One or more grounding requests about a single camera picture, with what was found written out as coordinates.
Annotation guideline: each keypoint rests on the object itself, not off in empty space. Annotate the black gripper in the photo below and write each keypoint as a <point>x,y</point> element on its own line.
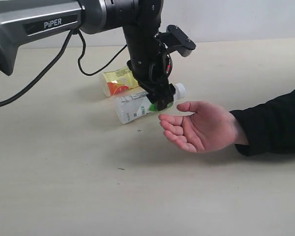
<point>156,84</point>

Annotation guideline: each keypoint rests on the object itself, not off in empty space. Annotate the white green yogurt drink bottle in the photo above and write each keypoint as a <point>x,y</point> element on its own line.
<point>131,107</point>

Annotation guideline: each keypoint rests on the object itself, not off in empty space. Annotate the yellow juice bottle red cap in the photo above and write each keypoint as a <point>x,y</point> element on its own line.
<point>115,82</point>

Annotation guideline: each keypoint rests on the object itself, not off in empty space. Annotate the black sleeved forearm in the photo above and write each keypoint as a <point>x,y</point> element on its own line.
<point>269,127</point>

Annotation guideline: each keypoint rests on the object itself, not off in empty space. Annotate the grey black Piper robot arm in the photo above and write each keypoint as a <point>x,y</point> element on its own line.
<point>25,21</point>

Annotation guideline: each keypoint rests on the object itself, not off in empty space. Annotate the open bare human hand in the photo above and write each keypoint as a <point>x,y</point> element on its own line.
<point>209,128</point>

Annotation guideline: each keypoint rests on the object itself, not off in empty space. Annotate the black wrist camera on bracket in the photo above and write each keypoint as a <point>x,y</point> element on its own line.
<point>177,41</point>

